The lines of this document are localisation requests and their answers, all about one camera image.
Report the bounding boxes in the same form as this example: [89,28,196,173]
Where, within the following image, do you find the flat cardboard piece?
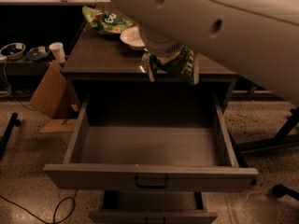
[40,119,77,133]

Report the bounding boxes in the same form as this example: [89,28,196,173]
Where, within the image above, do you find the open top drawer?
[44,82,258,192]

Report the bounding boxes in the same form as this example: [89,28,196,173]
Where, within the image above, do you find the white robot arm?
[110,0,299,105]

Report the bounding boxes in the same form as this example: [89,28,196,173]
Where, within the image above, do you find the white bowl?
[121,26,145,50]

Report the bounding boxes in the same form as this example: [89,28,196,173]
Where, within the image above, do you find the white paper cup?
[50,42,65,63]

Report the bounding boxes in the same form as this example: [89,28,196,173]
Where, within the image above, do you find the green chip bag on counter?
[82,6,134,35]

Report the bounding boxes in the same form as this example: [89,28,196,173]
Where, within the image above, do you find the black floor cable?
[0,193,77,224]

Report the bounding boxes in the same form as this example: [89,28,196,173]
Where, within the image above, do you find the green jalapeno chip bag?
[140,47,199,85]

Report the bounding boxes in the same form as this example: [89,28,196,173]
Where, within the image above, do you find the black stand leg left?
[0,113,21,159]

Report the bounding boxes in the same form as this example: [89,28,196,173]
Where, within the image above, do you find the dark blue bowl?
[26,46,50,62]

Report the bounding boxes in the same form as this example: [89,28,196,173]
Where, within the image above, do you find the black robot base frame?
[237,107,299,152]

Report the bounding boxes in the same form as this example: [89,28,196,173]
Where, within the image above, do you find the black caster foot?
[272,184,299,201]

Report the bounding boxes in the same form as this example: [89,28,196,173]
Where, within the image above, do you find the blue bowl left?
[0,42,25,61]

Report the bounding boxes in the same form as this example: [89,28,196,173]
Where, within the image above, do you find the lower drawer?
[89,191,218,224]

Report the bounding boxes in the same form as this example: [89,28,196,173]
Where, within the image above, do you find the black top drawer handle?
[135,175,169,189]

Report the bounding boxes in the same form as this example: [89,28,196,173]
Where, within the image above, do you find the low side shelf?
[0,58,53,77]

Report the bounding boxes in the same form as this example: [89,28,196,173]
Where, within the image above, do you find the grey drawer cabinet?
[63,26,239,108]

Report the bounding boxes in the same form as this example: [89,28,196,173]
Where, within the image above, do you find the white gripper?
[145,41,183,64]

